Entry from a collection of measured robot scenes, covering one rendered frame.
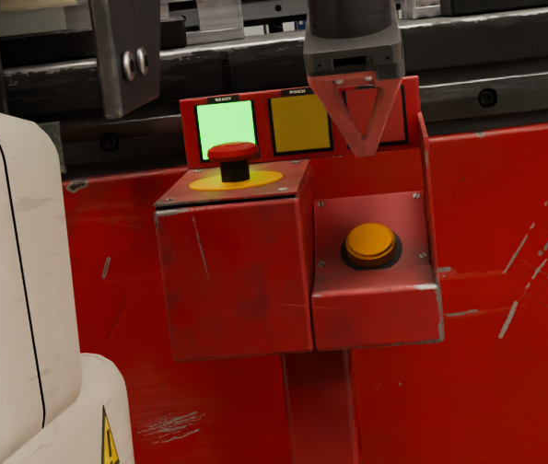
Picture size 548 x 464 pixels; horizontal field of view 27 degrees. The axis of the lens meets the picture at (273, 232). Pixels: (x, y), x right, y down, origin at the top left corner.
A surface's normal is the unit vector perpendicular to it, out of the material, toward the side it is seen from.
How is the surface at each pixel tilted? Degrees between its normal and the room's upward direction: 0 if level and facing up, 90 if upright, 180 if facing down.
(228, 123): 90
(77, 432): 90
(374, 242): 35
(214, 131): 90
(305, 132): 90
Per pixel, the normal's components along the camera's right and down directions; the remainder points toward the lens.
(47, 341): 0.99, -0.09
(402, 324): -0.10, 0.21
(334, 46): -0.14, -0.88
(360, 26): 0.16, 0.43
